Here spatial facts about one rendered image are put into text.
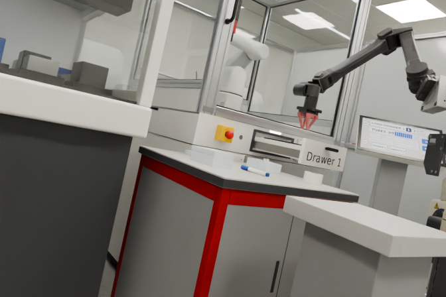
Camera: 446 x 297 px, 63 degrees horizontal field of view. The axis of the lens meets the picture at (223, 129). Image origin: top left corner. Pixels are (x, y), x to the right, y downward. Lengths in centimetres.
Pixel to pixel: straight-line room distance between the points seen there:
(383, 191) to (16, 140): 211
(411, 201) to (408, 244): 254
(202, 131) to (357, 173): 222
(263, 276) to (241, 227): 20
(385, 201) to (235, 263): 165
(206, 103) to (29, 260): 89
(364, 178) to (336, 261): 273
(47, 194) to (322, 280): 83
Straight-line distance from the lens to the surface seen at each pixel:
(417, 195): 330
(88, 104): 116
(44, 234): 129
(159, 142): 190
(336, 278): 86
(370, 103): 366
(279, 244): 120
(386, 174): 259
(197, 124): 161
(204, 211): 107
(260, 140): 178
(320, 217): 83
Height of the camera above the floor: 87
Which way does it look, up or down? 1 degrees up
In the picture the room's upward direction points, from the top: 12 degrees clockwise
